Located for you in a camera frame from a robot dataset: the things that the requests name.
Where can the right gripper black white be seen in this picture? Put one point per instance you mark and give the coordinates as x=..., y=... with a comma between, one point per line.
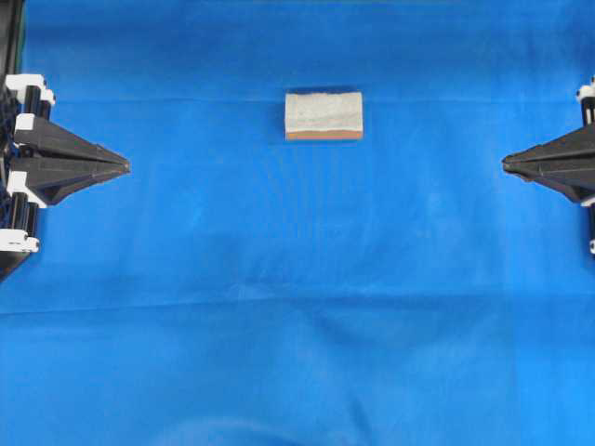
x=576, y=184

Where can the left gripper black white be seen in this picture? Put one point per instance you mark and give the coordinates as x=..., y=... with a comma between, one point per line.
x=30, y=184

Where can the white and orange sponge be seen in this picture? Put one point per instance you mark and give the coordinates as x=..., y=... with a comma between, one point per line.
x=324, y=116

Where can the blue table cloth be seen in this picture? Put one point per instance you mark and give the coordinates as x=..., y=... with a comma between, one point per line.
x=239, y=288

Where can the black table edge frame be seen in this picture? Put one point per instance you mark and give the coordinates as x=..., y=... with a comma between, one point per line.
x=11, y=37

